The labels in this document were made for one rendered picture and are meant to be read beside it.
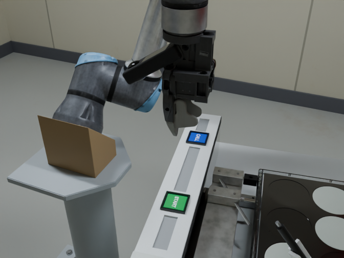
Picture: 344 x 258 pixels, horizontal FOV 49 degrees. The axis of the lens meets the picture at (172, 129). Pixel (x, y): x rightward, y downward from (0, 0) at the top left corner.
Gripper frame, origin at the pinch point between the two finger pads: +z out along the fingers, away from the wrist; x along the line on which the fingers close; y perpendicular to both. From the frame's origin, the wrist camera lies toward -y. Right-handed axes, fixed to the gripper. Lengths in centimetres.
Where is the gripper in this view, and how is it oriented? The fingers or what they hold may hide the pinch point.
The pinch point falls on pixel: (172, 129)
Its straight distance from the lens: 74.6
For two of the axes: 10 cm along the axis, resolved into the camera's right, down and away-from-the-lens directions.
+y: 9.7, 1.3, -2.1
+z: 0.0, 8.4, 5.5
